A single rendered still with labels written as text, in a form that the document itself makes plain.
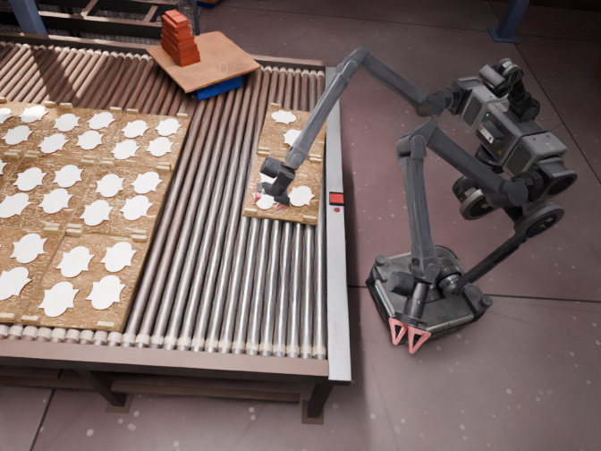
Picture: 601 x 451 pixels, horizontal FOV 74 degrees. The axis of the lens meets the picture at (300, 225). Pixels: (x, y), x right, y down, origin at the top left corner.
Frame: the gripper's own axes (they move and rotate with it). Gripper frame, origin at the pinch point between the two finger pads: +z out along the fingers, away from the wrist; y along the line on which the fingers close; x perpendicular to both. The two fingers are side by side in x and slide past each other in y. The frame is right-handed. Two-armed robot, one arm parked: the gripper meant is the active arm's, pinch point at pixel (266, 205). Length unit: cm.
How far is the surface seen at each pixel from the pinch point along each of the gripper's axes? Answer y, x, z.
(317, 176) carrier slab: 33, 38, 6
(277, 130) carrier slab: 17, 74, 13
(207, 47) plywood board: -25, 140, 19
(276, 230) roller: 14.7, 5.5, 17.9
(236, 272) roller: -1.0, -16.0, 26.1
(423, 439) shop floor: 127, -65, 69
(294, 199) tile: 21.7, 21.5, 11.3
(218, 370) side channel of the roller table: -6, -57, 28
